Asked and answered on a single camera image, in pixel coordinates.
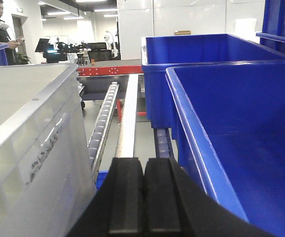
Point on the roller track under bins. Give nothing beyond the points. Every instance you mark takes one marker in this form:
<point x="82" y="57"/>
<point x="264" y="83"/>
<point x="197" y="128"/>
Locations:
<point x="163" y="143"/>

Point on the roller track beside tote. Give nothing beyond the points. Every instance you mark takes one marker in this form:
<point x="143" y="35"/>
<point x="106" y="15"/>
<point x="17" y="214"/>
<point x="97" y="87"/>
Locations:
<point x="97" y="142"/>

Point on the far blue plastic bin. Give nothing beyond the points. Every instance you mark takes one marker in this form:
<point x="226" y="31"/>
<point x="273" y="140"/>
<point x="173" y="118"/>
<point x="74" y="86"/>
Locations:
<point x="196" y="54"/>

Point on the white plastic tote crate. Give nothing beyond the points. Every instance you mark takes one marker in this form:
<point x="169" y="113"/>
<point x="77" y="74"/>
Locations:
<point x="45" y="172"/>

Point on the silver metal divider rail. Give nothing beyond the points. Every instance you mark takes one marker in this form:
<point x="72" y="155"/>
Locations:
<point x="126" y="140"/>

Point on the red metal shelf beam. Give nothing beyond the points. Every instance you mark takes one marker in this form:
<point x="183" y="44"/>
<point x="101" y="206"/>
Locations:
<point x="108" y="71"/>

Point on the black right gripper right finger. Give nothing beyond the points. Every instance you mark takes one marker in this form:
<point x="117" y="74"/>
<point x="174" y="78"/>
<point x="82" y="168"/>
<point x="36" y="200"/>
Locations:
<point x="175" y="206"/>

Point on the upper blue plastic bin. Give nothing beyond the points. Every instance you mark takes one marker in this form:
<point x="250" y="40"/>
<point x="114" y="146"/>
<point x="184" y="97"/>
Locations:
<point x="273" y="29"/>

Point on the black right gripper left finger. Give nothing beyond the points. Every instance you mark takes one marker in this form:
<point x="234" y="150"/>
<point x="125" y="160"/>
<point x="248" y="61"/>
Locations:
<point x="117" y="208"/>

